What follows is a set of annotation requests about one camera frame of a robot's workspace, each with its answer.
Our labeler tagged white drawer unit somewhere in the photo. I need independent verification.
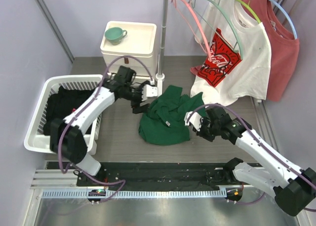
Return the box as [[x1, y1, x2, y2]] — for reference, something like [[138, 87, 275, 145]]
[[100, 21, 158, 79]]

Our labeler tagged black t-shirt in basket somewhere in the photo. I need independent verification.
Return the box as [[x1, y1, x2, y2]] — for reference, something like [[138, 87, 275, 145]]
[[43, 86, 94, 136]]

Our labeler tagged purple cable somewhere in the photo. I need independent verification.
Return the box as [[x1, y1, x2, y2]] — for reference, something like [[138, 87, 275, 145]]
[[186, 103, 316, 209], [57, 55, 156, 203]]

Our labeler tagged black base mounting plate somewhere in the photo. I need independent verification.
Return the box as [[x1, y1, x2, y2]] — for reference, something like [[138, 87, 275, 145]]
[[76, 161, 262, 190]]

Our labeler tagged white graphic t-shirt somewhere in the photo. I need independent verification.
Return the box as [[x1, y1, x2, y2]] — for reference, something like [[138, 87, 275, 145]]
[[191, 0, 272, 106]]

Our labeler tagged teal cup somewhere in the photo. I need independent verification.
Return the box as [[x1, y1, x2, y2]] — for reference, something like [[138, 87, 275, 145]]
[[104, 27, 127, 45]]

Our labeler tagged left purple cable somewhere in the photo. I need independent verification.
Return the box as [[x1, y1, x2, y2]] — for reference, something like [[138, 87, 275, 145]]
[[57, 55, 156, 203]]

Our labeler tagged white laundry basket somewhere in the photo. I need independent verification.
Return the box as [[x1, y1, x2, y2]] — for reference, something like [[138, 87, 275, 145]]
[[24, 74, 102, 154]]

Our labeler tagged perforated white cable duct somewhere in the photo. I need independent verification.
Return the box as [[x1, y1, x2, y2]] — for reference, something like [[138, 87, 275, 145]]
[[41, 188, 227, 199]]

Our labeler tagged pink hanger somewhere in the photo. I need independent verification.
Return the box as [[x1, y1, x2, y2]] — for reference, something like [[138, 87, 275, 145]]
[[171, 0, 211, 58]]

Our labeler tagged mint green hanger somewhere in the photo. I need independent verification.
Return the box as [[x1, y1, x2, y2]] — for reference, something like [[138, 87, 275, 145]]
[[189, 0, 243, 59]]

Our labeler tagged lime green hanger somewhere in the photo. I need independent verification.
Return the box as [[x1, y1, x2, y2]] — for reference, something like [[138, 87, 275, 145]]
[[235, 0, 261, 24]]

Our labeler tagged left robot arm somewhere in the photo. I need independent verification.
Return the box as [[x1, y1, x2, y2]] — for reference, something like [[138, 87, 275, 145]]
[[49, 66, 158, 186]]

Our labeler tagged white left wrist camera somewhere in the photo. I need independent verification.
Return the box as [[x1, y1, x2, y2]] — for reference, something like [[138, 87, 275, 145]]
[[141, 80, 158, 102]]

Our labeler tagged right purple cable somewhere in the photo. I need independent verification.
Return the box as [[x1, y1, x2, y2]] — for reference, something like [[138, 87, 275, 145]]
[[186, 103, 316, 209]]

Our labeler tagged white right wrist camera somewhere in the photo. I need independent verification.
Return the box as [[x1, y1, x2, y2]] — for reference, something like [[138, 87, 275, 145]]
[[184, 111, 203, 132]]

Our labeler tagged blue hanger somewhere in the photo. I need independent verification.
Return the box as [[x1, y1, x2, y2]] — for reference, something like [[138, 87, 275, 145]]
[[269, 0, 298, 40]]

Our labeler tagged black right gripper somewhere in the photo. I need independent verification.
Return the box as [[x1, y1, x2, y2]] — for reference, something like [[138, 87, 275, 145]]
[[193, 117, 220, 142]]

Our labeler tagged red t-shirt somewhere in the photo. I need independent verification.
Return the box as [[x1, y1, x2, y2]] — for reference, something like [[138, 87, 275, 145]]
[[242, 0, 300, 101]]

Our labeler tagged green t-shirt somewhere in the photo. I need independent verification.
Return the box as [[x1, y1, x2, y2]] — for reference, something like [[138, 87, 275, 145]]
[[138, 85, 204, 146]]

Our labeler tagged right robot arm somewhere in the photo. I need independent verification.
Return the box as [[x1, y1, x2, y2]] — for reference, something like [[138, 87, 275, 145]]
[[185, 105, 316, 216]]

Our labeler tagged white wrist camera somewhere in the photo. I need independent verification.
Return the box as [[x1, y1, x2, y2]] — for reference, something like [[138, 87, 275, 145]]
[[141, 80, 158, 102], [184, 111, 203, 132]]

